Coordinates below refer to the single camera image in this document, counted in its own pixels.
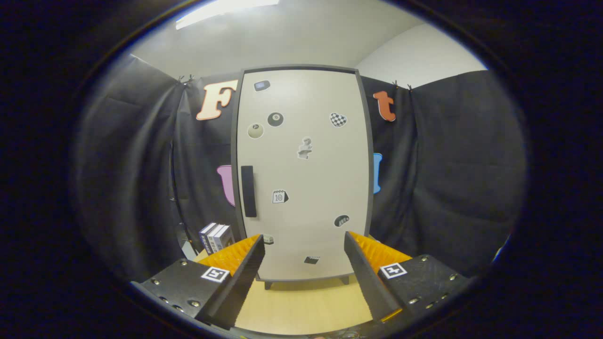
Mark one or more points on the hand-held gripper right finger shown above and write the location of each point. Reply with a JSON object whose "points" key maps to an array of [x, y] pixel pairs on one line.
{"points": [[362, 278]]}

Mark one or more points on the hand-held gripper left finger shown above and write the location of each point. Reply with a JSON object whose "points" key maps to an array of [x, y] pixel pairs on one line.
{"points": [[245, 278]]}

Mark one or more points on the black backdrop cloth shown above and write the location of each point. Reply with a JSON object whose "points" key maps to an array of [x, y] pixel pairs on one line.
{"points": [[452, 179]]}

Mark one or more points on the grey cabinet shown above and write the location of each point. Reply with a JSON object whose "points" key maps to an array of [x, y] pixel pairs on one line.
{"points": [[233, 141]]}

